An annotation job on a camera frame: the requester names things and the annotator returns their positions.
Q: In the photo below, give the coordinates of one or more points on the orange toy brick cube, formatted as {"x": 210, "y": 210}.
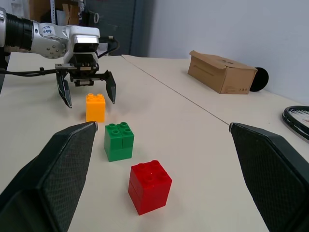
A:
{"x": 95, "y": 110}

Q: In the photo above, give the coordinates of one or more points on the red toy brick cube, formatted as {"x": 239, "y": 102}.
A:
{"x": 149, "y": 191}

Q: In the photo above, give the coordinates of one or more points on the black racket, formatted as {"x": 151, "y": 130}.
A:
{"x": 293, "y": 120}

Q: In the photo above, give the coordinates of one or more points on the black round disc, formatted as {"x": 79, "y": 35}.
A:
{"x": 262, "y": 78}

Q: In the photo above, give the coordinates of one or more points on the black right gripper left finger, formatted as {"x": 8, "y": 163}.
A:
{"x": 48, "y": 183}

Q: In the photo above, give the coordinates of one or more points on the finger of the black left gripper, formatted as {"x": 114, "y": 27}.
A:
{"x": 64, "y": 89}
{"x": 111, "y": 87}

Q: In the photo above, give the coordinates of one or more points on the brown cardboard carton on shelf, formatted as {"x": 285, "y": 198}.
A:
{"x": 71, "y": 14}

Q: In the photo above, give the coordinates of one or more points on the green toy brick cube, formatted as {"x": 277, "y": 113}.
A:
{"x": 118, "y": 145}

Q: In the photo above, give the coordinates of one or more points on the grey metal cabinet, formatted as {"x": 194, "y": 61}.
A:
{"x": 125, "y": 26}

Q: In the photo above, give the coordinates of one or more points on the white metal shelf rack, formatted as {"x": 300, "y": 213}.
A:
{"x": 53, "y": 12}

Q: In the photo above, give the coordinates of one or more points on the brown cardboard box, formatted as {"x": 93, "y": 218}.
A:
{"x": 217, "y": 72}

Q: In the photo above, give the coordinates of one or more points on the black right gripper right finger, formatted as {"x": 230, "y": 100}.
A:
{"x": 277, "y": 178}

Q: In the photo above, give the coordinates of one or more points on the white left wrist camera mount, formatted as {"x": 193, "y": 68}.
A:
{"x": 83, "y": 32}

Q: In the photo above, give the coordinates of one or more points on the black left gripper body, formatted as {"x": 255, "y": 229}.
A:
{"x": 83, "y": 68}

